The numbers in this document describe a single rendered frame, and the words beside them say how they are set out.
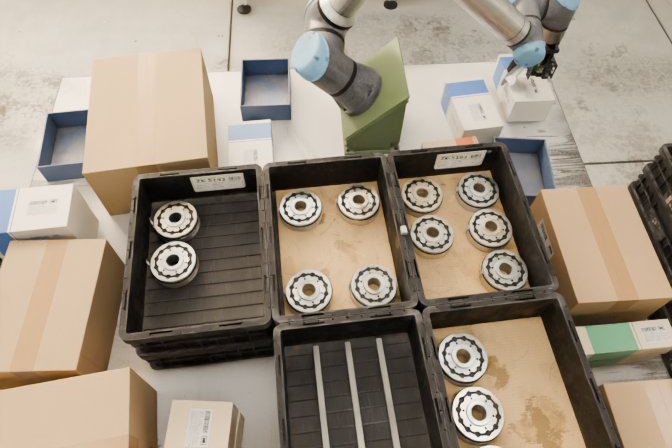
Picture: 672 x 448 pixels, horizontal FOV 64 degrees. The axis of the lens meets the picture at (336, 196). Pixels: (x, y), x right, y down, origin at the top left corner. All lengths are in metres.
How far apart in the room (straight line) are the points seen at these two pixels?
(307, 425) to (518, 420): 0.42
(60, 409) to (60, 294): 0.26
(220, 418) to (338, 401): 0.23
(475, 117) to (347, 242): 0.58
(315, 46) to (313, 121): 0.33
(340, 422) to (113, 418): 0.43
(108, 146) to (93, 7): 2.07
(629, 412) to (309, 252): 0.73
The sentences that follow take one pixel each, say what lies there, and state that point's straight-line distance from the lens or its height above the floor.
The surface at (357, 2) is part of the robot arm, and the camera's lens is 1.44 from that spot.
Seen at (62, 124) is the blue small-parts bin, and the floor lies 0.72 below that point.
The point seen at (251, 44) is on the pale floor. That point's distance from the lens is 3.00.
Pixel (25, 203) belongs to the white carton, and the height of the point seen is 0.88.
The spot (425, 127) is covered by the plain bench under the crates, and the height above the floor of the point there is 0.70.
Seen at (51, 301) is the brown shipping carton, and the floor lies 0.86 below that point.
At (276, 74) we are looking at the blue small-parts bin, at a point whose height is 0.70.
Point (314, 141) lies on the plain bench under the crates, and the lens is 1.61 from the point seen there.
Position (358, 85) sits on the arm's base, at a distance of 1.48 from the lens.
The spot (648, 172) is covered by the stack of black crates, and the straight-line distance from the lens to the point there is 2.12.
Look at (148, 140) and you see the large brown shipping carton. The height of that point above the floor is 0.90.
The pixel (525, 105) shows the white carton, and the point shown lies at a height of 0.79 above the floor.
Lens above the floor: 1.96
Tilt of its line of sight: 57 degrees down
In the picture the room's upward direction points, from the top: 2 degrees clockwise
